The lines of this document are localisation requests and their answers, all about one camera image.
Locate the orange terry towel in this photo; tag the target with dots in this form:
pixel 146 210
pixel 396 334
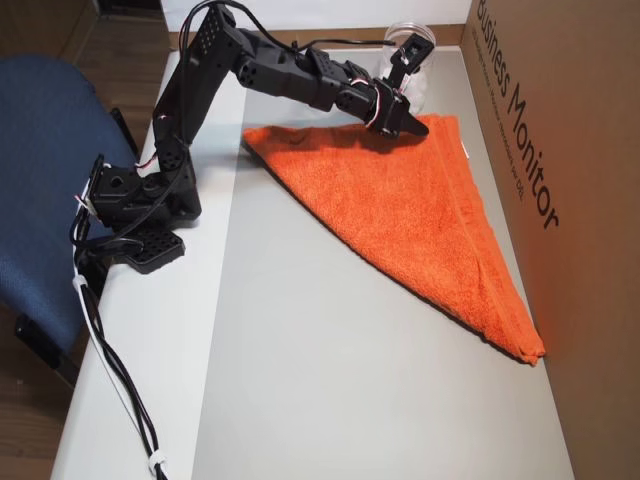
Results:
pixel 400 210

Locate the blue office chair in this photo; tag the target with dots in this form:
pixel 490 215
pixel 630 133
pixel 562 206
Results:
pixel 40 190

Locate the grey table mat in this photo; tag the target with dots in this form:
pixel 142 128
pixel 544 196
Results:
pixel 325 375

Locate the clear plastic jar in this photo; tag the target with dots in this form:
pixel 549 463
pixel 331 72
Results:
pixel 420 85

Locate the white towel label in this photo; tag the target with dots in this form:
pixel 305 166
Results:
pixel 465 151

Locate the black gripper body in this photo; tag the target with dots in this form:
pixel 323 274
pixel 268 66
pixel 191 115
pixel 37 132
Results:
pixel 398 118

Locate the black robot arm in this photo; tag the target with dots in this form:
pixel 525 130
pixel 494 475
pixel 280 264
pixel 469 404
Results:
pixel 210 100

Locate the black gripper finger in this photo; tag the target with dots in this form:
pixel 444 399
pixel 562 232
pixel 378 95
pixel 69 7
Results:
pixel 415 127

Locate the cardboard monitor box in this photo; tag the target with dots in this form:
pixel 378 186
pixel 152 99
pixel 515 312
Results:
pixel 575 250

